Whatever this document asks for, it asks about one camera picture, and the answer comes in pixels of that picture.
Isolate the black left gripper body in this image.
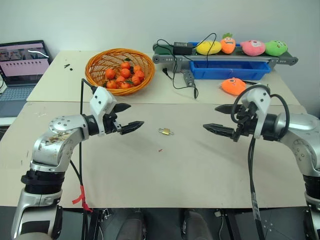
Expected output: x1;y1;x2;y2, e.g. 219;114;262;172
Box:
102;109;124;136

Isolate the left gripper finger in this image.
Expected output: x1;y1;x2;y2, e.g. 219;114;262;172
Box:
119;120;145;136
113;102;132;114

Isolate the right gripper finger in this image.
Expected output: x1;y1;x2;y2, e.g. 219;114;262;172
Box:
214;103;242;116
202;122;238;139

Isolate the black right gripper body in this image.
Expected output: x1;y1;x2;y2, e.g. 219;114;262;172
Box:
233;101;258;143

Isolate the round orange plush toy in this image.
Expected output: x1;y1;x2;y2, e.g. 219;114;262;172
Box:
221;77;247;97

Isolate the blue plastic bin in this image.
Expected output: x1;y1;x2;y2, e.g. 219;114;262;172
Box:
188;60;271;81

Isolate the orange woven basket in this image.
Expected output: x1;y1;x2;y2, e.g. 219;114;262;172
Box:
84;48;156;96

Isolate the orange carrot plush toy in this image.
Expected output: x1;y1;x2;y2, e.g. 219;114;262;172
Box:
220;32;237;54

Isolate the yellow plush toy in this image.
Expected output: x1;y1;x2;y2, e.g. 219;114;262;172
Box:
195;40;222;56

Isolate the pink plush toy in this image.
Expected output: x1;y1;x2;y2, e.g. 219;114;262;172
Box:
240;39;266;56

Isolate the black power adapter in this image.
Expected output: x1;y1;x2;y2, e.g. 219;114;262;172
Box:
173;41;195;55

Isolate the green plush toy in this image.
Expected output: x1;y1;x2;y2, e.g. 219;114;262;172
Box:
264;39;288;57

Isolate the grey laptop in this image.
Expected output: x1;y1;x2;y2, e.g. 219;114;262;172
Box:
0;39;53;118

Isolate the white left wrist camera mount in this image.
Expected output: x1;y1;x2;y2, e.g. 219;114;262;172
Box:
89;86;118;138

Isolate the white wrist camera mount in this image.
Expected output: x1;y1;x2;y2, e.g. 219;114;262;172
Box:
239;87;272;140
89;86;118;138

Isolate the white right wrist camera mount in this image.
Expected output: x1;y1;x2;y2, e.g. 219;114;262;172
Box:
239;87;272;140

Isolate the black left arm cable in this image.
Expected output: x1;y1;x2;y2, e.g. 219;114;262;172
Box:
68;77;99;240

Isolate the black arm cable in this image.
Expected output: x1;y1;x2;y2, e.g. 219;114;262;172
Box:
230;84;291;240
68;77;99;240

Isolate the thin black adapter cable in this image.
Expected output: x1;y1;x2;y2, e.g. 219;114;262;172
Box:
192;32;218;70

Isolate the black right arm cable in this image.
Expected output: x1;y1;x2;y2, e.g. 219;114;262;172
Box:
230;84;291;240

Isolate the black adapter cable with plug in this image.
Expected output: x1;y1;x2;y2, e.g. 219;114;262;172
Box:
156;38;200;100

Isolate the red tape on cable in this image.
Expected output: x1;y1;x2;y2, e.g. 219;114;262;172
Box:
71;184;93;213

